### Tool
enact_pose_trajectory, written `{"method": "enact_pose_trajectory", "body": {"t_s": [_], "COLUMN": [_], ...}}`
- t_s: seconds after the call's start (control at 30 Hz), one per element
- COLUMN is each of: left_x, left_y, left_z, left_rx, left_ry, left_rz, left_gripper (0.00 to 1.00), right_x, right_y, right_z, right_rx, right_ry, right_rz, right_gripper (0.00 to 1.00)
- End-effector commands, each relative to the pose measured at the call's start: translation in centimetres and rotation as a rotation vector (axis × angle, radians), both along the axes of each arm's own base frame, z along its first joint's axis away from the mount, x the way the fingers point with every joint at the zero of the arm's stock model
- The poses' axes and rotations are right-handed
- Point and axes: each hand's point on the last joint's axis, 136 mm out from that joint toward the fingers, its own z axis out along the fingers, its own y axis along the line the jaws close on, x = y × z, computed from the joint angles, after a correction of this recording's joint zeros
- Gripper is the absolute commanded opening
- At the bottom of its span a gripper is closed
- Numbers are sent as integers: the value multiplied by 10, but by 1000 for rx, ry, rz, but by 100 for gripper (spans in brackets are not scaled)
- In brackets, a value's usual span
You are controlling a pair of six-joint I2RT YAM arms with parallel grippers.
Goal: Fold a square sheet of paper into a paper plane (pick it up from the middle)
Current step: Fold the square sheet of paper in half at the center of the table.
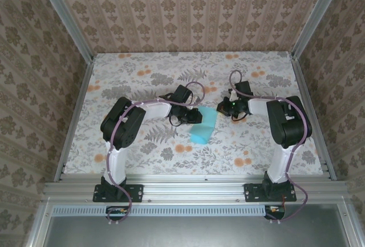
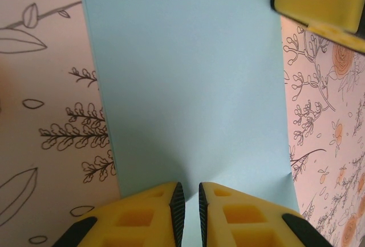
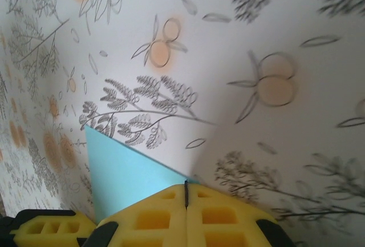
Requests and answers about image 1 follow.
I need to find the light blue cloth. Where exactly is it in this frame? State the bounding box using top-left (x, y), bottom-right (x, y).
top-left (189, 106), bottom-right (219, 145)

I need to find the grey metal sheet panel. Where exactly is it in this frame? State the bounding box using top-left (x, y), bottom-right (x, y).
top-left (24, 197), bottom-right (365, 247)

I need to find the floral table mat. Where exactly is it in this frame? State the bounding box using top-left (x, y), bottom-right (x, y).
top-left (61, 51), bottom-right (329, 176)

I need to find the small black circuit board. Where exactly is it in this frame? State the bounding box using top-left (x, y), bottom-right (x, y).
top-left (106, 205), bottom-right (129, 221)
top-left (263, 204), bottom-right (286, 221)

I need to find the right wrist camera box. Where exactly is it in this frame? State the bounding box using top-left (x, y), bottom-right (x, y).
top-left (228, 80), bottom-right (254, 101)

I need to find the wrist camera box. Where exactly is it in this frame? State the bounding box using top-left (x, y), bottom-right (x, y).
top-left (173, 84), bottom-right (200, 106)
top-left (228, 80), bottom-right (254, 101)

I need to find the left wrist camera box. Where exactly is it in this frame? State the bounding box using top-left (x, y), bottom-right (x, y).
top-left (173, 84), bottom-right (200, 106)

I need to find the aluminium side rail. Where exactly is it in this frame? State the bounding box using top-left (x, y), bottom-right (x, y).
top-left (54, 58), bottom-right (95, 182)
top-left (290, 54), bottom-right (339, 182)

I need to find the wide aluminium frame rail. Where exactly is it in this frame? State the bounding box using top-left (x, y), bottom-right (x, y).
top-left (41, 172), bottom-right (353, 204)

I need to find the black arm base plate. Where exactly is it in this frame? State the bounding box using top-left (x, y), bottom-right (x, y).
top-left (244, 183), bottom-right (297, 203)
top-left (92, 183), bottom-right (144, 203)

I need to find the grey slotted cable duct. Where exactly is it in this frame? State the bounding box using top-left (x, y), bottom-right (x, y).
top-left (52, 204), bottom-right (267, 217)

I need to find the aluminium corner post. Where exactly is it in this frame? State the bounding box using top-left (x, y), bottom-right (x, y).
top-left (33, 0), bottom-right (95, 64)
top-left (290, 0), bottom-right (348, 59)

